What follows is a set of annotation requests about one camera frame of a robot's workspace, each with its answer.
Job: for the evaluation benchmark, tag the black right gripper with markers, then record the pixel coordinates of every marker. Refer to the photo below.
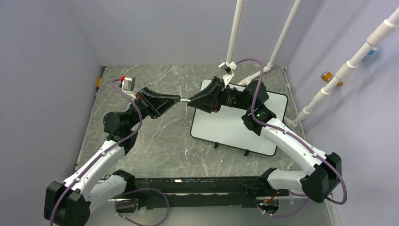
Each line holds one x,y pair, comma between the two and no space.
219,94

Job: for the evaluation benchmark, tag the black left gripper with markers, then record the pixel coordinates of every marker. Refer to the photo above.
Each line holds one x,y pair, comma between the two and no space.
158,105

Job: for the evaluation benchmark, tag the white framed whiteboard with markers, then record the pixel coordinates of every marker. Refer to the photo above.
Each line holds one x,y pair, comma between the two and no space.
232,127

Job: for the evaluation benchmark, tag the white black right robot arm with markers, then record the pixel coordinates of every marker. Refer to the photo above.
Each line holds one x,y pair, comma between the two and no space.
320,172

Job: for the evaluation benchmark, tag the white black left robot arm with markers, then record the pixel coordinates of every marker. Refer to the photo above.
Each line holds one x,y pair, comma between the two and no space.
71,202

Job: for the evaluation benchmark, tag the orange black edge tool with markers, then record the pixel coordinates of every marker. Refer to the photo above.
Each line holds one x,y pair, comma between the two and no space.
98,84

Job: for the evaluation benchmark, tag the white diagonal PVC pipe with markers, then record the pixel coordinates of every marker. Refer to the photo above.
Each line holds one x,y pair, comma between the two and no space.
386,28

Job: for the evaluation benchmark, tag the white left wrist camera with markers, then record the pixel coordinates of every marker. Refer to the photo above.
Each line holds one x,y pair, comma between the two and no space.
128,84

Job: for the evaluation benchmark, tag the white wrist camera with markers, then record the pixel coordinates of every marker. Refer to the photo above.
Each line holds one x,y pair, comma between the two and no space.
128,84
228,71

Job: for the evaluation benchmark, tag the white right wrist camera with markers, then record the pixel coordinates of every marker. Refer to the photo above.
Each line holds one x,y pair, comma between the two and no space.
228,71

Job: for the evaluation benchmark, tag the white PVC pipe frame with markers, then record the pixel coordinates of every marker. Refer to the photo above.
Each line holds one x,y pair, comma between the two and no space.
268,30

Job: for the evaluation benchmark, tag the orange yellow wall fitting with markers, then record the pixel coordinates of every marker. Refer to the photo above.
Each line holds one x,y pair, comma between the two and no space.
326,76

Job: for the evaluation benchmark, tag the blue wall fitting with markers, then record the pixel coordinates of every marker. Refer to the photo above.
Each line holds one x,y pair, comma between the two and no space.
373,50

